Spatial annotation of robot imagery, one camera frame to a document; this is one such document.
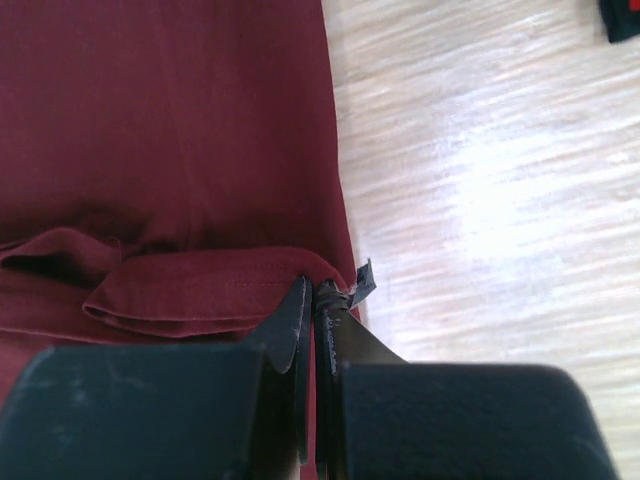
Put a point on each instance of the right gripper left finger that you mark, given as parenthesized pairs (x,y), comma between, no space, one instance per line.
(182,411)

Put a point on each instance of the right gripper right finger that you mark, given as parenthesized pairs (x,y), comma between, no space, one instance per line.
(382,417)

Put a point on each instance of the dark maroon t shirt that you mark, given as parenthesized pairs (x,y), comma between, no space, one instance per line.
(168,170)

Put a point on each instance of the folded black t shirt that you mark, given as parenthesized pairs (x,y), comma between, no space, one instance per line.
(621,19)

